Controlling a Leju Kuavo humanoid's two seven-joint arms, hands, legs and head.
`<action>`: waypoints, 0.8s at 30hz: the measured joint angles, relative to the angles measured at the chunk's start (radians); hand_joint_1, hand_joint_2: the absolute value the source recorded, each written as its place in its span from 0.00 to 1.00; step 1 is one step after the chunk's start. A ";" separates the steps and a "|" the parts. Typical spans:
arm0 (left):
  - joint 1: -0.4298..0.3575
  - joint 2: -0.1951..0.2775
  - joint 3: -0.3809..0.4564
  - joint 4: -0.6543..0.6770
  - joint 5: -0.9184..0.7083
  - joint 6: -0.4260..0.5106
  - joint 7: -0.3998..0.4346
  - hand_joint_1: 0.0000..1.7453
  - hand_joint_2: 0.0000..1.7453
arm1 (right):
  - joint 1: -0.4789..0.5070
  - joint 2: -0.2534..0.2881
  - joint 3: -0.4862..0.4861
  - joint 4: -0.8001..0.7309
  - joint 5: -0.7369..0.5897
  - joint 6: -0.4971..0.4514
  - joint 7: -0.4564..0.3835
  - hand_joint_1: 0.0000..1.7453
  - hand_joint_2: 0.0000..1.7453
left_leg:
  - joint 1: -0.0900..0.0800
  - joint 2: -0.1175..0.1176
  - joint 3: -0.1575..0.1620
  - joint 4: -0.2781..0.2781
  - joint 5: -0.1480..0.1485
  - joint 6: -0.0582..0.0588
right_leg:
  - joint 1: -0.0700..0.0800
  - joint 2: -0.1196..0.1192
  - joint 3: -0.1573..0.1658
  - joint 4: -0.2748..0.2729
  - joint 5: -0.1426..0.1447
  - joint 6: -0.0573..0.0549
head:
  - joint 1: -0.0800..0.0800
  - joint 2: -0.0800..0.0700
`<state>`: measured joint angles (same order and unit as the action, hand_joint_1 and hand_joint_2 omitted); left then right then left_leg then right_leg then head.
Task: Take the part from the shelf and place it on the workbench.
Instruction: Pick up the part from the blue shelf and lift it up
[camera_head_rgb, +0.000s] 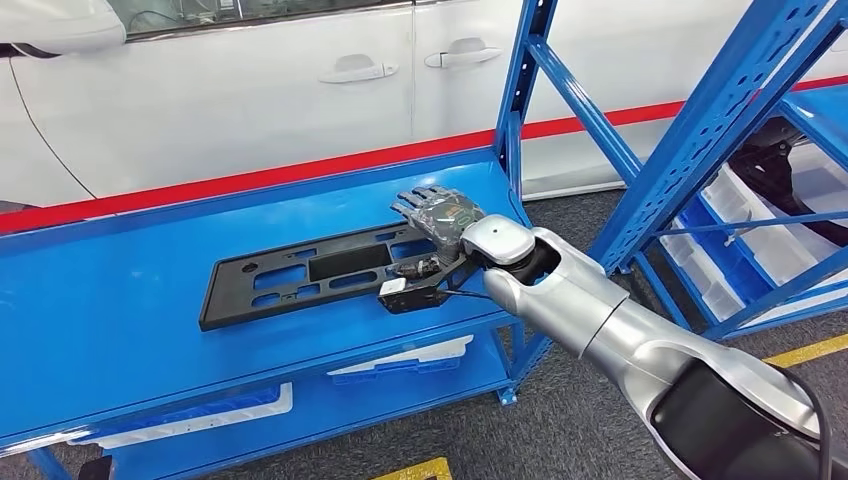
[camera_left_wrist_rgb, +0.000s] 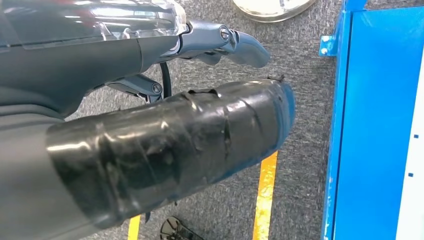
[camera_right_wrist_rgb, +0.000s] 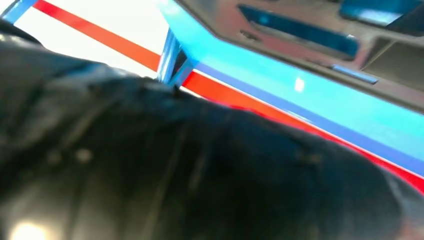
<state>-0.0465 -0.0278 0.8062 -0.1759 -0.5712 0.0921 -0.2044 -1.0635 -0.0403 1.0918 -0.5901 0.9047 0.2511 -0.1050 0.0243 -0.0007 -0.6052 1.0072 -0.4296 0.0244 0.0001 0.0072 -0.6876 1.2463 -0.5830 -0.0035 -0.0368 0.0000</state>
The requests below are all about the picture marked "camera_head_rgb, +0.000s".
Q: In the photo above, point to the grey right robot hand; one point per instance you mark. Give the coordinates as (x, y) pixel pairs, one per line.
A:
(444, 215)

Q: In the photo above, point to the long black plastic part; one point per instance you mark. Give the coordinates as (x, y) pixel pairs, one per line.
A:
(265, 301)

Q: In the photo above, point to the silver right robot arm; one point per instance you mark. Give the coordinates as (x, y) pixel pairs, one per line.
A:
(596, 311)

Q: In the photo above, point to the black curved plastic part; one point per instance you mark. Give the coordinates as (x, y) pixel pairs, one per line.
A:
(762, 172)

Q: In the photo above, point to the blue metal shelf rack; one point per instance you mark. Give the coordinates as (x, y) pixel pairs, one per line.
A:
(132, 298)
(821, 112)

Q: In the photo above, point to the white plastic bin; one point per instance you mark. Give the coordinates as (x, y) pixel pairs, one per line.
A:
(689, 272)
(218, 424)
(729, 199)
(424, 351)

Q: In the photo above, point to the white car with red stripe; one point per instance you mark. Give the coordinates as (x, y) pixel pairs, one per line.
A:
(199, 99)

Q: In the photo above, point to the white car side mirror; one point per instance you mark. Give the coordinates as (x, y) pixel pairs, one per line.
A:
(53, 23)

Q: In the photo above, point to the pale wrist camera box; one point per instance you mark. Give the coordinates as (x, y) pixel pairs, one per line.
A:
(392, 287)

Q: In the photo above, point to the black camera bracket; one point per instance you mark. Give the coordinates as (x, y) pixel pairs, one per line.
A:
(414, 301)

